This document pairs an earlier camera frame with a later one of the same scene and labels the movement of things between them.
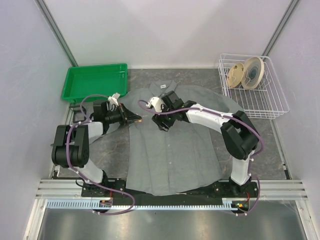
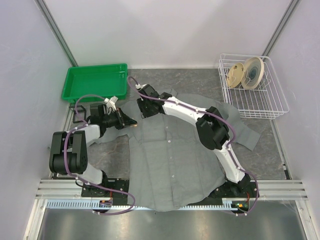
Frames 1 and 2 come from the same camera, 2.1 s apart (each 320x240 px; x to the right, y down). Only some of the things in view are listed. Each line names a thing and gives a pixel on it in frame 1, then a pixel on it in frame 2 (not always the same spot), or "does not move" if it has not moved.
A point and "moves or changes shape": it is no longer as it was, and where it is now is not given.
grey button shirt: [183, 161] moves or changes shape
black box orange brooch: [78, 115] does not move
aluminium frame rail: [293, 191] does not move
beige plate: [235, 75] does not move
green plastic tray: [100, 80] does not move
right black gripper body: [168, 119] to [145, 109]
